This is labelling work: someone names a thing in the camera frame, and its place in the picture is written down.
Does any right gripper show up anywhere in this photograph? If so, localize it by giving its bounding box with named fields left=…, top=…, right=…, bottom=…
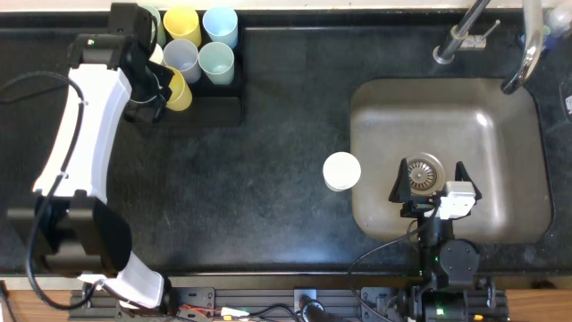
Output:
left=388, top=157, right=483, bottom=220

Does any blue cup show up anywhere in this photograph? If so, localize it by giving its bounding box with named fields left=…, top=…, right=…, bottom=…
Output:
left=202, top=5, right=240, bottom=49

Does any green cup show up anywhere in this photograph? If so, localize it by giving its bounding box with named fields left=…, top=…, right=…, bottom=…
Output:
left=198, top=41, right=236, bottom=86
left=149, top=4, right=167, bottom=47

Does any steel sink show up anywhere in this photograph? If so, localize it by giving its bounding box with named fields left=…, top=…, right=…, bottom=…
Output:
left=349, top=78, right=555, bottom=245

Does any black tray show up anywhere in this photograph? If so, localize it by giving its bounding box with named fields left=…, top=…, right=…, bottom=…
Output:
left=133, top=6, right=246, bottom=129

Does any grey cup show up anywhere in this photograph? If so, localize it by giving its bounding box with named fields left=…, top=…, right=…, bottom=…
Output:
left=162, top=38, right=202, bottom=85

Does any black cable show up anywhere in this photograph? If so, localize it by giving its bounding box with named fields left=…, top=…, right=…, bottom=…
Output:
left=0, top=70, right=106, bottom=312
left=347, top=200, right=443, bottom=322

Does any steel tap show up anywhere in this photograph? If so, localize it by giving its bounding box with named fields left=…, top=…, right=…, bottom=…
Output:
left=432, top=0, right=545, bottom=95

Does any white cup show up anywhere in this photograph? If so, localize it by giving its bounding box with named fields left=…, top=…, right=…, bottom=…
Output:
left=322, top=151, right=362, bottom=193
left=148, top=43, right=165, bottom=66

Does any yellow cup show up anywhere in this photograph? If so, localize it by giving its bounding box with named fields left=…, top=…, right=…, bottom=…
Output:
left=162, top=5, right=203, bottom=48
left=164, top=65, right=194, bottom=113

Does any blue soap bottle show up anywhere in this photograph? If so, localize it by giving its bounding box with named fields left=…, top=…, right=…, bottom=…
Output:
left=543, top=2, right=572, bottom=50

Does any mounting rail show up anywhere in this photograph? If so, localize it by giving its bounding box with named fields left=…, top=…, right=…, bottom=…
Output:
left=69, top=285, right=510, bottom=322

